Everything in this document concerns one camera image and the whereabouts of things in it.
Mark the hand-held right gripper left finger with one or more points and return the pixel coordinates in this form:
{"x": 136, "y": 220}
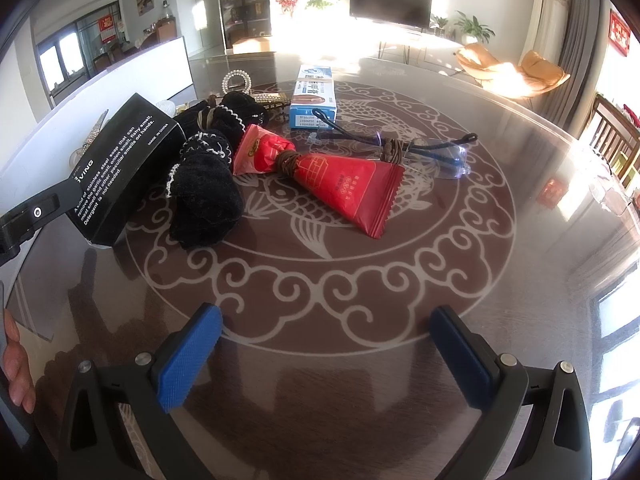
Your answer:
{"x": 187, "y": 360}

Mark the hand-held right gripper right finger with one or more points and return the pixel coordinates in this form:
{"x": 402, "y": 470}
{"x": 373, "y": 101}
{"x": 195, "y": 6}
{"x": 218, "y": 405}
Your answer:
{"x": 460, "y": 360}

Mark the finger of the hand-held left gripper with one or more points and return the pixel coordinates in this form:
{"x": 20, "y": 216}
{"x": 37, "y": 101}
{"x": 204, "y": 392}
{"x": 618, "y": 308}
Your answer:
{"x": 35, "y": 212}

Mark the black box with white text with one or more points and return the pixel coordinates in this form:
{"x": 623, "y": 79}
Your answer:
{"x": 125, "y": 160}

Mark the white cardboard box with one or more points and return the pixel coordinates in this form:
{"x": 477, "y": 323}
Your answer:
{"x": 100, "y": 80}

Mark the black knit cloth white trim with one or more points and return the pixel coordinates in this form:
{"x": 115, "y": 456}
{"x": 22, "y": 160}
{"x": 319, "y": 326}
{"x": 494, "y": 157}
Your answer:
{"x": 205, "y": 195}

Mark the red candy packet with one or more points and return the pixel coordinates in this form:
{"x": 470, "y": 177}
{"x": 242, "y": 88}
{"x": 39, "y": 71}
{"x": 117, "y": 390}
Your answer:
{"x": 345, "y": 185}

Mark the patterned brown desktop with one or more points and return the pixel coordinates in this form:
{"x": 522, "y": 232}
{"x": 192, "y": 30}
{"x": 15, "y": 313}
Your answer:
{"x": 350, "y": 285}

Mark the person's left hand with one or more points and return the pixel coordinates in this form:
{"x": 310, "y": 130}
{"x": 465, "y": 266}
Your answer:
{"x": 17, "y": 375}

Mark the clear safety glasses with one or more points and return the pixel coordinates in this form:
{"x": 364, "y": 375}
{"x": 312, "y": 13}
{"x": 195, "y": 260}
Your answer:
{"x": 450, "y": 162}

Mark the red door sign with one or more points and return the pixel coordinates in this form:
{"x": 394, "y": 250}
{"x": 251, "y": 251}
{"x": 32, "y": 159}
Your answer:
{"x": 107, "y": 28}

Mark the small wooden cabinet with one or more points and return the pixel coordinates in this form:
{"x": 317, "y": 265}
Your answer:
{"x": 165, "y": 30}

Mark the glass jar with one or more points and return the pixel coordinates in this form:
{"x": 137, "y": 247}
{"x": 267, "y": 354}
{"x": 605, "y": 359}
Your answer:
{"x": 167, "y": 11}

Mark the pearl hair clip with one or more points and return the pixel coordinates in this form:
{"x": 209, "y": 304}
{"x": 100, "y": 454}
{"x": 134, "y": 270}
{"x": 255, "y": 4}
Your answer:
{"x": 239, "y": 82}

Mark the gold hair clip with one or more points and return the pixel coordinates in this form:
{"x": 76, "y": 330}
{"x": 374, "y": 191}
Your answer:
{"x": 272, "y": 101}

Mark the wooden slatted chair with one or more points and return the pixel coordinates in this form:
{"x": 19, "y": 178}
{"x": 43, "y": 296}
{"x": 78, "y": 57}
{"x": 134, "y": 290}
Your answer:
{"x": 607, "y": 130}

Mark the blue white toothpaste box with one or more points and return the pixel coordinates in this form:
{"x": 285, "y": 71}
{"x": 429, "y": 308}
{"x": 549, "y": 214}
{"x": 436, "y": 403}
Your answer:
{"x": 314, "y": 95}

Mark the dark display cabinet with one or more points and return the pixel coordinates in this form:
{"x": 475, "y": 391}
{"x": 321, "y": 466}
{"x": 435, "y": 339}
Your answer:
{"x": 245, "y": 5}

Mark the orange armchair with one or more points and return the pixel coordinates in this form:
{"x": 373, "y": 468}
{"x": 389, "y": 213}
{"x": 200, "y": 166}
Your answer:
{"x": 542, "y": 72}
{"x": 475, "y": 57}

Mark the red flower plant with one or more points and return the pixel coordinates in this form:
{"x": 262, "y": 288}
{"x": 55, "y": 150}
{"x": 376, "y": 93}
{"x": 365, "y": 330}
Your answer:
{"x": 288, "y": 4}

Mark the white television console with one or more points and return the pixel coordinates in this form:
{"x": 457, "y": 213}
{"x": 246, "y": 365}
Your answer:
{"x": 400, "y": 35}

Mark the grey curtain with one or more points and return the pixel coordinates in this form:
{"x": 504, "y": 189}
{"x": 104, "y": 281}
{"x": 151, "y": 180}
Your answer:
{"x": 575, "y": 50}

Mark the large green potted plant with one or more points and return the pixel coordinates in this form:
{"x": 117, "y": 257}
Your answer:
{"x": 474, "y": 27}

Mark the small green potted plant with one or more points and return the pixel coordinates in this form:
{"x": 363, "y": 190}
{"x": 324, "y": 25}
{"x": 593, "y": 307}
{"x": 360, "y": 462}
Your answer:
{"x": 439, "y": 22}

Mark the white standing air conditioner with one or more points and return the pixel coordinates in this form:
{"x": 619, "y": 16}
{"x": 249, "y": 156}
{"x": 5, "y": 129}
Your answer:
{"x": 547, "y": 10}

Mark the black television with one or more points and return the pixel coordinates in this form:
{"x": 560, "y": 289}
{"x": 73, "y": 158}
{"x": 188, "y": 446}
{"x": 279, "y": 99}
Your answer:
{"x": 391, "y": 4}

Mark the red wall hanging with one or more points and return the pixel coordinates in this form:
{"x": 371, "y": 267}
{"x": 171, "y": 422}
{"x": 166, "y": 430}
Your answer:
{"x": 620, "y": 32}

